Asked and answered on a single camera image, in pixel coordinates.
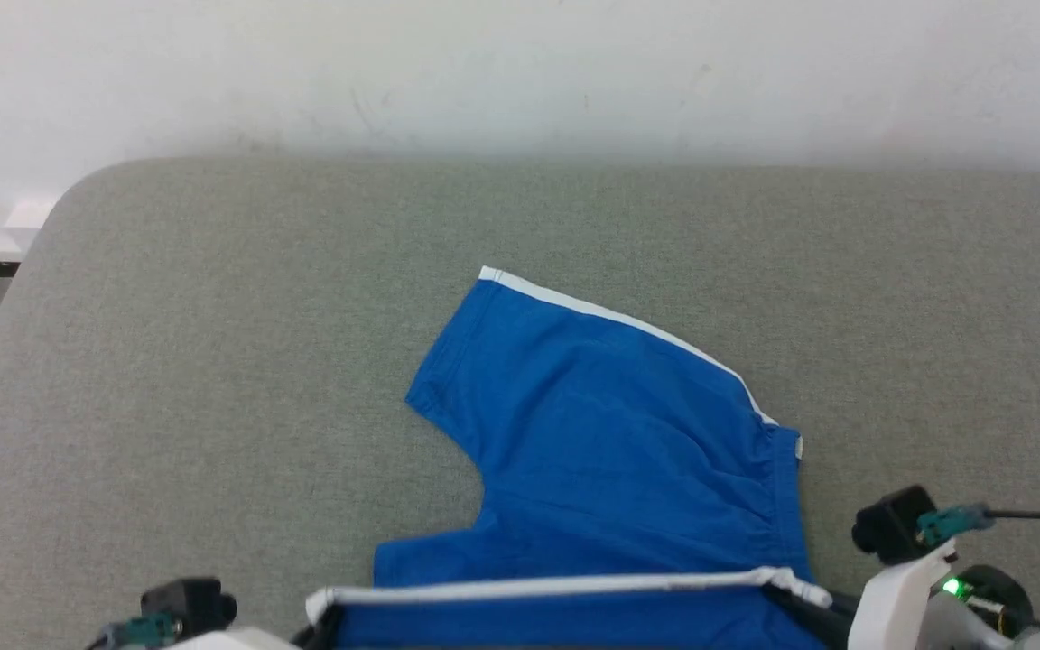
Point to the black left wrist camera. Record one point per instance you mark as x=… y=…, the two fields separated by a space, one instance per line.
x=188 y=603

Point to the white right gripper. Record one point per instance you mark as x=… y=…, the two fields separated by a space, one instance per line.
x=890 y=600

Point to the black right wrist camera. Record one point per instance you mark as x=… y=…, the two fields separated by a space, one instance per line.
x=892 y=525

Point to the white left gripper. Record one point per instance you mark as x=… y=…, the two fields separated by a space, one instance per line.
x=231 y=641

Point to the blue shorts with white stripe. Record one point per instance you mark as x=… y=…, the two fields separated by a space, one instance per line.
x=610 y=451

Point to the grey fabric sofa cushion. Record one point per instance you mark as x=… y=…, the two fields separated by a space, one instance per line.
x=213 y=379

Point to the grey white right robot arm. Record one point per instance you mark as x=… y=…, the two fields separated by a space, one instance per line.
x=989 y=609

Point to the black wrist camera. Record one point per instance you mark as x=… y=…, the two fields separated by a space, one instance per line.
x=892 y=525
x=188 y=603

